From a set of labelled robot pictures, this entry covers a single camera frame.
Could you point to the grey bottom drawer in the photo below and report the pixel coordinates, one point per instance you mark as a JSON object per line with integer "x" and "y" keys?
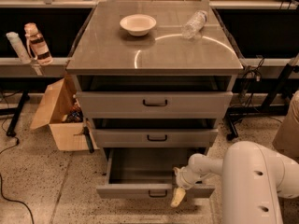
{"x": 143, "y": 173}

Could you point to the grey workbench rail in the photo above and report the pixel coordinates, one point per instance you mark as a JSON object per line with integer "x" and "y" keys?
{"x": 271, "y": 68}
{"x": 13, "y": 67}

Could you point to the grey drawer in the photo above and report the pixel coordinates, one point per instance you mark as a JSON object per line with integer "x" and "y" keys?
{"x": 143, "y": 173}
{"x": 154, "y": 105}
{"x": 154, "y": 137}

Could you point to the grey middle drawer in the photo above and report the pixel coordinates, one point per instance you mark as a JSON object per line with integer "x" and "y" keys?
{"x": 154, "y": 137}

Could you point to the grey workbench rail right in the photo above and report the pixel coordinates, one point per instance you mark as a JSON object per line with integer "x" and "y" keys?
{"x": 271, "y": 68}

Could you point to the black table leg right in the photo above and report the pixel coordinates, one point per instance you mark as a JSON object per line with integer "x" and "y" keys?
{"x": 236, "y": 114}

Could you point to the open cardboard box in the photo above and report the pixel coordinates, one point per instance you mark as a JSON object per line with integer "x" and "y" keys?
{"x": 57, "y": 103}

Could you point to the clear plastic water bottle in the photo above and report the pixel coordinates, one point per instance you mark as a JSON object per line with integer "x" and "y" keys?
{"x": 195, "y": 23}

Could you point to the black table leg left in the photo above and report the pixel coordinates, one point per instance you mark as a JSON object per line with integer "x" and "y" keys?
{"x": 15, "y": 113}

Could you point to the grey drawer cabinet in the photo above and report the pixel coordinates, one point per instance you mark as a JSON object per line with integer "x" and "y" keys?
{"x": 108, "y": 58}

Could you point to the black table leg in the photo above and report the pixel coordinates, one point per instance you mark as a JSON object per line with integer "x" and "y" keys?
{"x": 236, "y": 114}
{"x": 15, "y": 113}

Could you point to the grey workbench rail left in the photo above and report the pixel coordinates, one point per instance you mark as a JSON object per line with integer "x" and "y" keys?
{"x": 13, "y": 67}

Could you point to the grey top drawer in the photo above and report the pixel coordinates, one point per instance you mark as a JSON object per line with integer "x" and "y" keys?
{"x": 154, "y": 105}

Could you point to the white bowl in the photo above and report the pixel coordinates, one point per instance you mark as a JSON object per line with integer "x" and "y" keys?
{"x": 138, "y": 24}

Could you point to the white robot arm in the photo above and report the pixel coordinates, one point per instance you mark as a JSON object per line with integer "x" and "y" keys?
{"x": 253, "y": 178}

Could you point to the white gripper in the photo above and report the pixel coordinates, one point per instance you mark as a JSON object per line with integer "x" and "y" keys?
{"x": 183, "y": 178}

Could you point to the pink striped bottle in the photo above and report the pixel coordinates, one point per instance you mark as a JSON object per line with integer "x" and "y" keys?
{"x": 36, "y": 44}

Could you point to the white cylindrical bottle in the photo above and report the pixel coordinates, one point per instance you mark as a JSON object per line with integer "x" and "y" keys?
{"x": 18, "y": 46}

